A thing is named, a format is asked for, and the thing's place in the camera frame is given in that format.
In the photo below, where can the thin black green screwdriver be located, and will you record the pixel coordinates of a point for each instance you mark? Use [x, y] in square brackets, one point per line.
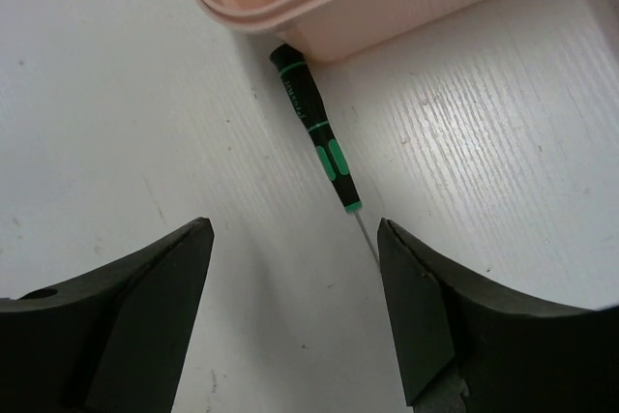
[304, 95]

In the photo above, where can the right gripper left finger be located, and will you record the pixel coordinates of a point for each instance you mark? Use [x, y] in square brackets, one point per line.
[114, 339]

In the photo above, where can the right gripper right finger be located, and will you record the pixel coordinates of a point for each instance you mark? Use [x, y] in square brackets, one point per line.
[466, 343]

